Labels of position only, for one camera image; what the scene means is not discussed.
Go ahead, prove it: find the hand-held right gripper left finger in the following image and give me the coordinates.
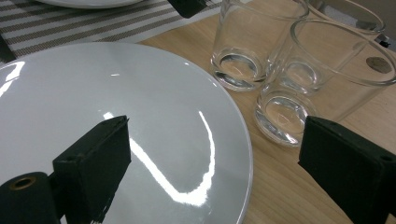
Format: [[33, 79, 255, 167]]
[[51, 115, 133, 224]]

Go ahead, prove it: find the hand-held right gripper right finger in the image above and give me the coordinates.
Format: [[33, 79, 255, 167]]
[[298, 115, 396, 224]]

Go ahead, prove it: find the white round plate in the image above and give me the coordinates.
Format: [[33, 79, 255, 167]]
[[35, 0, 146, 9], [0, 41, 254, 224]]

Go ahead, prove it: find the striped woven placemat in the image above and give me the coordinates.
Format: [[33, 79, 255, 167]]
[[0, 0, 253, 62]]

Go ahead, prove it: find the round grey table grommet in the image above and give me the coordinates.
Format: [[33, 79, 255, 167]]
[[365, 56, 392, 75]]

